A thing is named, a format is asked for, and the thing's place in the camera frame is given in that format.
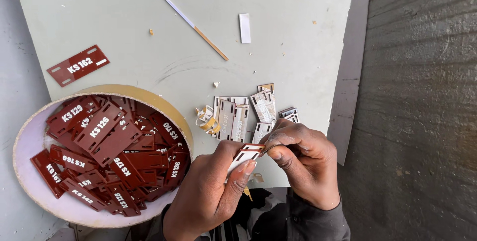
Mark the film-covered maroon tag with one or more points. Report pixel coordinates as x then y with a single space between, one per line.
244 156

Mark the small tan film scrap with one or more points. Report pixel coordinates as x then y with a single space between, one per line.
257 177

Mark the thin metal pick tool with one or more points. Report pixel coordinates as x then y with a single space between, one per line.
270 148

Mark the curled peeled film scrap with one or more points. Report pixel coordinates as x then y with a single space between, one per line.
207 120

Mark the person's left hand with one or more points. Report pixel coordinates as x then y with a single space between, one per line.
201 192

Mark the pile of maroon number tags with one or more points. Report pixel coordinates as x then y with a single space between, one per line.
111 151

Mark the pale green work board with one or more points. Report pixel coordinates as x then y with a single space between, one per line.
156 47

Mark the white film piece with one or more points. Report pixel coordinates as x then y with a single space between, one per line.
245 28

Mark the round white tray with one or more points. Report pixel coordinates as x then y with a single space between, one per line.
33 148

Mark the person's dark clothing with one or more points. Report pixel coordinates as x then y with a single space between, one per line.
268 215

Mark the single maroon number plate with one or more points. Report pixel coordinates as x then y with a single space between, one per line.
78 65

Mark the grey board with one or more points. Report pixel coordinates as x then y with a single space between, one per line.
352 84

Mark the heap of white-filmed tags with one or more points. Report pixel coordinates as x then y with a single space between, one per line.
238 118

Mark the white and tan strip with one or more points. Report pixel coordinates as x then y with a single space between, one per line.
193 25

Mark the person's right hand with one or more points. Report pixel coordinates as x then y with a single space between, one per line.
309 162

